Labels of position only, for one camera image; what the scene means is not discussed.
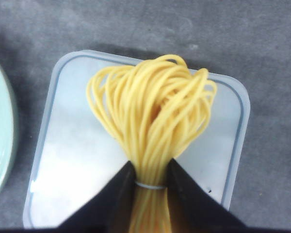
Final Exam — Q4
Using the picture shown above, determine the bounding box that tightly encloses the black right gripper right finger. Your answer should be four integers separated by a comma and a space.
167, 159, 247, 233

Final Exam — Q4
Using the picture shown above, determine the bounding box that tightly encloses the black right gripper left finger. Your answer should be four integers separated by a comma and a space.
57, 162, 135, 233

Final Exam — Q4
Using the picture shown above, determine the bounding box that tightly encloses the yellow vermicelli noodle bundle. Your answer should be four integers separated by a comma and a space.
86, 54, 217, 233

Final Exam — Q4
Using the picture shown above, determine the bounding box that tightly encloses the silver digital kitchen scale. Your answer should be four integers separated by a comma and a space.
23, 50, 251, 229

